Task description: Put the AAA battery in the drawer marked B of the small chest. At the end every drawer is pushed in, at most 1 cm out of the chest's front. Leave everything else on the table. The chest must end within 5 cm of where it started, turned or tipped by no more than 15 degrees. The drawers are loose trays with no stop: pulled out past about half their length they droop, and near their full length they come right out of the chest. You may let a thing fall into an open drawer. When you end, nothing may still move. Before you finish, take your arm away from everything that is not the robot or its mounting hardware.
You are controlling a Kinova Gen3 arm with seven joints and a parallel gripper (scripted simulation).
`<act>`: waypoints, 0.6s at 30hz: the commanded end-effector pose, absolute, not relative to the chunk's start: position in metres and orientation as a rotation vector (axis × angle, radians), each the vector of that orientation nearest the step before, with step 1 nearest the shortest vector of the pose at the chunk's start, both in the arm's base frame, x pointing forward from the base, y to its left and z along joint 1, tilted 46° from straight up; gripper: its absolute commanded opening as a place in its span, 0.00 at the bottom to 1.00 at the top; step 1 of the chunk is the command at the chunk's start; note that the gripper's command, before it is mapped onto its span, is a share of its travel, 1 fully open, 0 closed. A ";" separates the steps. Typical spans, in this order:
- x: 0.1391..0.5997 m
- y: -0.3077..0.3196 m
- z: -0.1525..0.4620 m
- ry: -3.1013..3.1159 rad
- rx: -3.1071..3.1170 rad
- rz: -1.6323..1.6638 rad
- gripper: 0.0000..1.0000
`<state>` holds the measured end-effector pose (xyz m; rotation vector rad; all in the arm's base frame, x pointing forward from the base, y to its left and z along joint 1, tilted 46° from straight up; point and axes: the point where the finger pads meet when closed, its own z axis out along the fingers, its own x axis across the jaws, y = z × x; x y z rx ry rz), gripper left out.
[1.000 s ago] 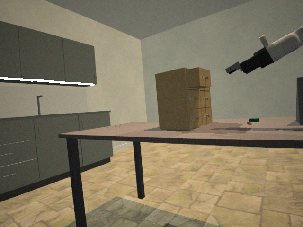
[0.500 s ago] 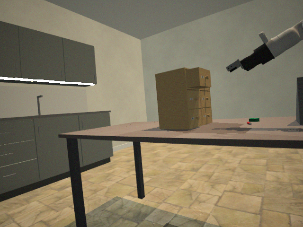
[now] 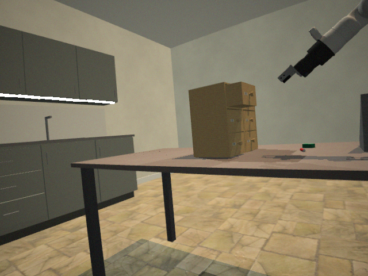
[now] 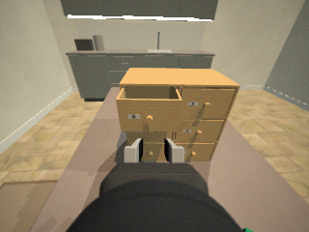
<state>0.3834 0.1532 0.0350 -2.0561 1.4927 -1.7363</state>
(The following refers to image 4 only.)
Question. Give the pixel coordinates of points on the wooden drawer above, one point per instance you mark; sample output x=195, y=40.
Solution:
x=149, y=108
x=193, y=129
x=153, y=151
x=149, y=135
x=209, y=102
x=202, y=150

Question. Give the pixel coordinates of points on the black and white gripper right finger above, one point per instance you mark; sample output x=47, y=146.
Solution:
x=172, y=152

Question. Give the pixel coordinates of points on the small brown wooden chest of drawers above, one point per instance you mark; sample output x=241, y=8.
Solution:
x=182, y=78

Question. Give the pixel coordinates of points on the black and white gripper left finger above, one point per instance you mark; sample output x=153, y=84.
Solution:
x=134, y=152

